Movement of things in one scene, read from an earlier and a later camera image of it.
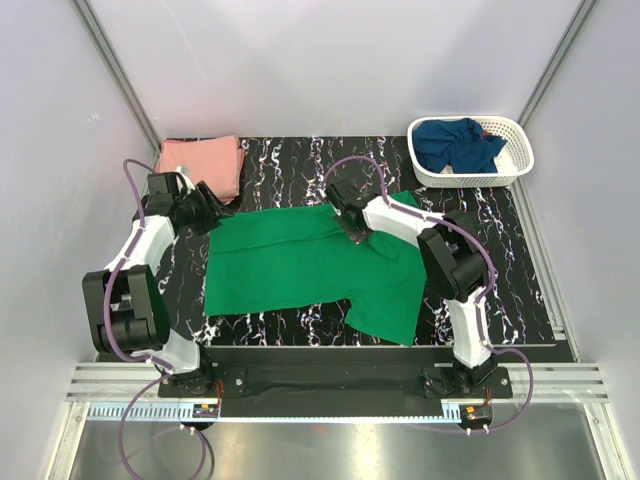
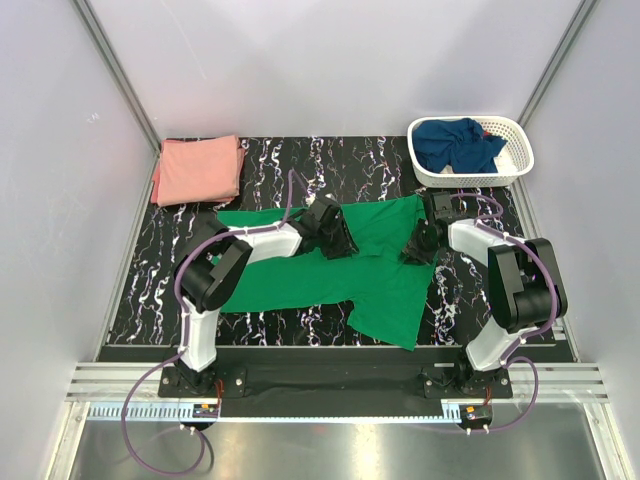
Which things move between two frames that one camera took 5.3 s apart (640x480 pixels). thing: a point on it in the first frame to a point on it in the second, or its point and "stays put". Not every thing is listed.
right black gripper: x=356 y=238 to x=411 y=249
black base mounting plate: x=332 y=382 stays put
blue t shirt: x=457 y=145 stays put
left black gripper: x=213 y=209 to x=344 y=246
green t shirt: x=299 y=256 stays put
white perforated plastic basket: x=514 y=158 stays put
